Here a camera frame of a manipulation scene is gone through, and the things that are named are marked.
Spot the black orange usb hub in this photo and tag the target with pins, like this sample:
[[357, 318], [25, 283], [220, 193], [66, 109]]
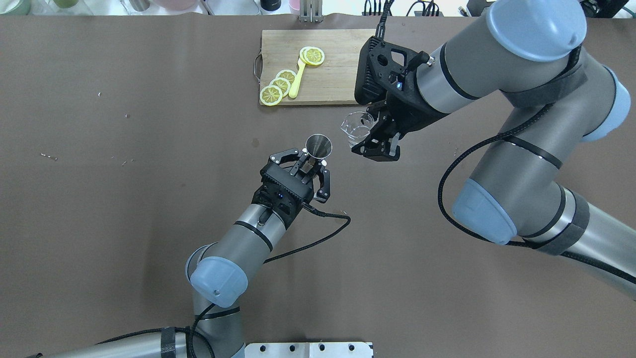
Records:
[[418, 8]]

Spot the aluminium frame post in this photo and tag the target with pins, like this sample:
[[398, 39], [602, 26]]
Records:
[[310, 11]]

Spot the pink bowl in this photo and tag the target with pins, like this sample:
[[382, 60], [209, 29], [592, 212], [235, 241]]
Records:
[[176, 5]]

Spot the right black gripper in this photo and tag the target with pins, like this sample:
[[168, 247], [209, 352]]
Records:
[[410, 115]]

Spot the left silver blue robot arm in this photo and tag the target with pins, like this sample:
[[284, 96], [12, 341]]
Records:
[[220, 272]]

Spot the wooden cutting board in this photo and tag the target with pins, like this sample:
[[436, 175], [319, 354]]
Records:
[[332, 82]]

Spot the middle lemon slice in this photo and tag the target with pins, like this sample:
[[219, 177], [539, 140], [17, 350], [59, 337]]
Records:
[[283, 84]]

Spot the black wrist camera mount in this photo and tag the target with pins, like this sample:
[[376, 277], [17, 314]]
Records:
[[388, 69]]

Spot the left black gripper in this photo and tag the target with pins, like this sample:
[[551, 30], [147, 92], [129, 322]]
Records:
[[265, 175]]

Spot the black thermos bottle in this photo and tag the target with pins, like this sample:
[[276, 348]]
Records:
[[270, 5]]

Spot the upper lemon slice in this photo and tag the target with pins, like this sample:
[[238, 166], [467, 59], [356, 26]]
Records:
[[287, 74]]

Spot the clear glass measuring cup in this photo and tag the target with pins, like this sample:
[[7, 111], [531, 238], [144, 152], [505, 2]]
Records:
[[356, 126]]

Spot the lemon slice on fork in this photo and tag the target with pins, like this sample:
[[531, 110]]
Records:
[[313, 56]]

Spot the white pedestal base plate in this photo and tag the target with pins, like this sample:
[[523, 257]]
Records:
[[310, 350]]

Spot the pink cup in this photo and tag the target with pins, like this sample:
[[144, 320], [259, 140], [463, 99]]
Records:
[[294, 6]]

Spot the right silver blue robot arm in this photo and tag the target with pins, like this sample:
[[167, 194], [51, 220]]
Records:
[[503, 190]]

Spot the lemon slice near handle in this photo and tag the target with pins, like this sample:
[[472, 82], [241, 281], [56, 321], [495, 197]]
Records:
[[271, 95]]

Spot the green cup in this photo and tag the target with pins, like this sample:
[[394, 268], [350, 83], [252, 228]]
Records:
[[15, 7]]

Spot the steel jigger shaker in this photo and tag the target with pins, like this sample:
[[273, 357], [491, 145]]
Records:
[[317, 148]]

